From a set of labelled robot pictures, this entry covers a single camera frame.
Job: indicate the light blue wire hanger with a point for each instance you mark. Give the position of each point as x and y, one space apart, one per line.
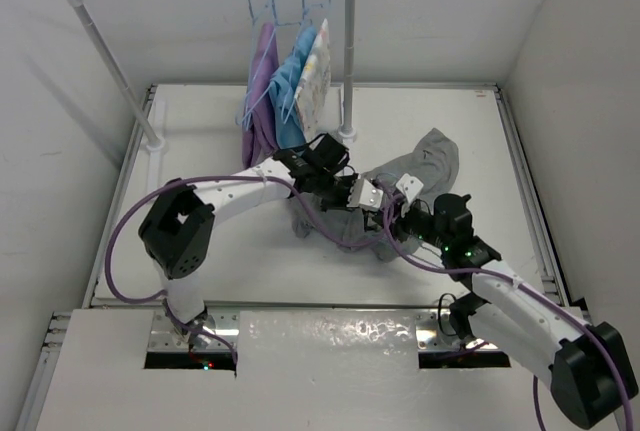
387 181

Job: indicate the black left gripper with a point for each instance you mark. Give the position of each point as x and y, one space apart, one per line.
341 203

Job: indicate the blue garment on hanger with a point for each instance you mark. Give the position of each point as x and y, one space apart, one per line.
283 84

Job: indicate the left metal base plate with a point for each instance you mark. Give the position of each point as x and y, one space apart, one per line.
220 331

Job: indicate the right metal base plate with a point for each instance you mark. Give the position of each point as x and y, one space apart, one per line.
435 335

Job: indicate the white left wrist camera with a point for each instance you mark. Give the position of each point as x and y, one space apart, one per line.
365 195

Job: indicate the grey t shirt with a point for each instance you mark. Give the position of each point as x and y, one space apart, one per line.
434 161

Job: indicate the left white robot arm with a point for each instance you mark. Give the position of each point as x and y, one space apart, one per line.
177 229

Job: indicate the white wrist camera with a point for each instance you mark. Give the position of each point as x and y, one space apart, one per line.
410 187
365 195

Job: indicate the white clothes rack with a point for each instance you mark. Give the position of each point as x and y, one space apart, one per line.
152 122

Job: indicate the metal base plate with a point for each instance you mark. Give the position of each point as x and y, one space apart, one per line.
220 331
435 335

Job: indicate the white foam front board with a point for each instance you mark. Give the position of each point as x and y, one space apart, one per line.
297 370

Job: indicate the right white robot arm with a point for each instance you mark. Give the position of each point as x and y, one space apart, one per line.
585 367

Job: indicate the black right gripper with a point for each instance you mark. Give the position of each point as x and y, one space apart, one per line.
399 227

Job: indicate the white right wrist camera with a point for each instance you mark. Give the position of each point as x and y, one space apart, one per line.
410 187

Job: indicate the purple garment on hanger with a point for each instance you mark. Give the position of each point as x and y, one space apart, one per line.
257 122

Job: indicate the white patterned garment on hanger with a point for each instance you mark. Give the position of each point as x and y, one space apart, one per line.
314 83

